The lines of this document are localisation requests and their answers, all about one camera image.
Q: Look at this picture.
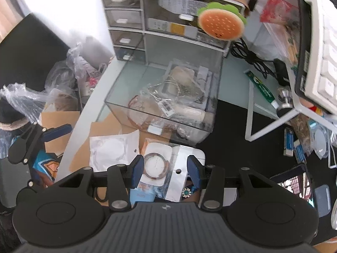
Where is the black chair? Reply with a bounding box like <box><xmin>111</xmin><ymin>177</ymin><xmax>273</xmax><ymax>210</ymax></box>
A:
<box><xmin>0</xmin><ymin>13</ymin><xmax>79</xmax><ymax>94</ymax></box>

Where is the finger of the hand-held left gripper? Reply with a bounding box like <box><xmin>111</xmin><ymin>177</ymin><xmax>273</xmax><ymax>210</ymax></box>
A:
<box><xmin>7</xmin><ymin>122</ymin><xmax>73</xmax><ymax>164</ymax></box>

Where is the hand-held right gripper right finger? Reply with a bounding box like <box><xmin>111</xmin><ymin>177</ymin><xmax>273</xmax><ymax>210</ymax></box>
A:
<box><xmin>187</xmin><ymin>155</ymin><xmax>278</xmax><ymax>212</ymax></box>

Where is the grey drawer organizer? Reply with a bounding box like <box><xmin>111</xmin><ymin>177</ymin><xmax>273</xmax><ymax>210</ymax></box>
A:
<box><xmin>99</xmin><ymin>0</ymin><xmax>246</xmax><ymax>62</ymax></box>

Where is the patterned dark box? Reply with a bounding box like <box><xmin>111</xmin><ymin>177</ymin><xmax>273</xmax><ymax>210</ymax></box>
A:
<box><xmin>271</xmin><ymin>164</ymin><xmax>316</xmax><ymax>209</ymax></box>

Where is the green tube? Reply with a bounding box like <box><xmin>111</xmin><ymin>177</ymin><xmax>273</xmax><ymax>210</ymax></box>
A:
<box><xmin>243</xmin><ymin>70</ymin><xmax>280</xmax><ymax>109</ymax></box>

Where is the white keyboard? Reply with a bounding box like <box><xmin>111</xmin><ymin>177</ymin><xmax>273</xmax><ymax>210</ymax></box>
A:
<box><xmin>303</xmin><ymin>0</ymin><xmax>337</xmax><ymax>114</ymax></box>

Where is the metal knob stand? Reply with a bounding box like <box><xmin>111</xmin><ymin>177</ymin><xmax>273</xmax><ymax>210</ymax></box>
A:
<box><xmin>276</xmin><ymin>87</ymin><xmax>295</xmax><ymax>118</ymax></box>

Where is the clear packet with red bracelet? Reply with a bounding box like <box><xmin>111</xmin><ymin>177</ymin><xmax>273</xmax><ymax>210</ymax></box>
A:
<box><xmin>128</xmin><ymin>88</ymin><xmax>175</xmax><ymax>131</ymax></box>

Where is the cardboard box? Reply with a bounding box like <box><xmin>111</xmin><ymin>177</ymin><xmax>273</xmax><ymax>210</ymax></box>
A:
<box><xmin>39</xmin><ymin>111</ymin><xmax>148</xmax><ymax>209</ymax></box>

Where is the clear packet with round bangle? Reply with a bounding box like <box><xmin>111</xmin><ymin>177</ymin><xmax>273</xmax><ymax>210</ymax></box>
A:
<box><xmin>138</xmin><ymin>138</ymin><xmax>175</xmax><ymax>190</ymax></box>

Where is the black power adapter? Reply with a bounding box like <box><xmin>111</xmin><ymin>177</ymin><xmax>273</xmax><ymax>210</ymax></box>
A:
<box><xmin>273</xmin><ymin>58</ymin><xmax>289</xmax><ymax>85</ymax></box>

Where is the grey blue card case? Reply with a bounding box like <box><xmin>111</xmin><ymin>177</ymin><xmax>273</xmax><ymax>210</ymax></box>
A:
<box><xmin>312</xmin><ymin>184</ymin><xmax>331</xmax><ymax>218</ymax></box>

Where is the burger shaped plush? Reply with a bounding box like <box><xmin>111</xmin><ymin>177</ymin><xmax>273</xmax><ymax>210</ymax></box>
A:
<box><xmin>197</xmin><ymin>2</ymin><xmax>247</xmax><ymax>42</ymax></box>

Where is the blue eraser box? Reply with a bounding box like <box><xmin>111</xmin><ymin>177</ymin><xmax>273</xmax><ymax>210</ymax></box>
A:
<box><xmin>284</xmin><ymin>128</ymin><xmax>295</xmax><ymax>157</ymax></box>
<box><xmin>293</xmin><ymin>140</ymin><xmax>308</xmax><ymax>164</ymax></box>

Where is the white card packet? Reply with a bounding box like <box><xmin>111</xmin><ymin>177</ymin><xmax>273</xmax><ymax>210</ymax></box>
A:
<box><xmin>164</xmin><ymin>145</ymin><xmax>206</xmax><ymax>203</ymax></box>

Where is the beige roll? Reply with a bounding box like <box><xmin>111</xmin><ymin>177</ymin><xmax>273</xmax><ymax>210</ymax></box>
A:
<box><xmin>172</xmin><ymin>105</ymin><xmax>216</xmax><ymax>124</ymax></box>

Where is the crumpled clear plastic bag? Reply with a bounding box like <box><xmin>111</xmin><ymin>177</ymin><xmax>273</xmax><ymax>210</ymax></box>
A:
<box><xmin>0</xmin><ymin>83</ymin><xmax>52</xmax><ymax>128</ymax></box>

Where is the clear plastic drawer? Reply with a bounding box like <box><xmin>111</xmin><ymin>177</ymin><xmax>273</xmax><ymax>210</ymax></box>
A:
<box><xmin>104</xmin><ymin>34</ymin><xmax>224</xmax><ymax>147</ymax></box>

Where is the white metal desk riser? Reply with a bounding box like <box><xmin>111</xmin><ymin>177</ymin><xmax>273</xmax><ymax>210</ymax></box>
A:
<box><xmin>245</xmin><ymin>24</ymin><xmax>337</xmax><ymax>169</ymax></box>

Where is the clear bag with snacks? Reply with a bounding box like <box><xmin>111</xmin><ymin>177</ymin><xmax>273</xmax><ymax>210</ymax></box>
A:
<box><xmin>263</xmin><ymin>21</ymin><xmax>301</xmax><ymax>67</ymax></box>

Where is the light blue packet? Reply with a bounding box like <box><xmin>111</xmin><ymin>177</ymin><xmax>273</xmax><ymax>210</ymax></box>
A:
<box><xmin>129</xmin><ymin>184</ymin><xmax>156</xmax><ymax>203</ymax></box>

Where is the black cable bundle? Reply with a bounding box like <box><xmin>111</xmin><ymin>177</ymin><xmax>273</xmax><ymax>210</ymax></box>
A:
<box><xmin>230</xmin><ymin>38</ymin><xmax>279</xmax><ymax>80</ymax></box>

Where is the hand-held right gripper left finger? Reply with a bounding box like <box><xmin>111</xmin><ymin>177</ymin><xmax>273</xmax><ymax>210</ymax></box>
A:
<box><xmin>54</xmin><ymin>155</ymin><xmax>145</xmax><ymax>212</ymax></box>

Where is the blue orange printed bag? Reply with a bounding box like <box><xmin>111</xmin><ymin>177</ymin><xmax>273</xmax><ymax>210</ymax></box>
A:
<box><xmin>32</xmin><ymin>150</ymin><xmax>64</xmax><ymax>183</ymax></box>

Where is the red snack bag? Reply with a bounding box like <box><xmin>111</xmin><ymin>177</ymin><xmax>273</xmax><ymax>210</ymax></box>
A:
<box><xmin>260</xmin><ymin>0</ymin><xmax>301</xmax><ymax>30</ymax></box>

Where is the white packet with round pad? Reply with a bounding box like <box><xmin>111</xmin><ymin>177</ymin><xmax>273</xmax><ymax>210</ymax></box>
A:
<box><xmin>89</xmin><ymin>130</ymin><xmax>140</xmax><ymax>174</ymax></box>

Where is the white yellow flat box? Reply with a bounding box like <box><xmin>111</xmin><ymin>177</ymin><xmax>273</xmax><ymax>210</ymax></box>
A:
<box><xmin>147</xmin><ymin>18</ymin><xmax>198</xmax><ymax>39</ymax></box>

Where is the printed paper strip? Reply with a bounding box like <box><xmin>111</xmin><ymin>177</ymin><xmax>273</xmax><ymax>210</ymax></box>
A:
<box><xmin>157</xmin><ymin>0</ymin><xmax>202</xmax><ymax>17</ymax></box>

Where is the black pad under keyboard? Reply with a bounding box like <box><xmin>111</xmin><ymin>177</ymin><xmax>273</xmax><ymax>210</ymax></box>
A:
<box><xmin>293</xmin><ymin>0</ymin><xmax>337</xmax><ymax>106</ymax></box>

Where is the round clear lid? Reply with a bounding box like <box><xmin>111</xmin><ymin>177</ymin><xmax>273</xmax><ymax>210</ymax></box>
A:
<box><xmin>308</xmin><ymin>121</ymin><xmax>330</xmax><ymax>160</ymax></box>

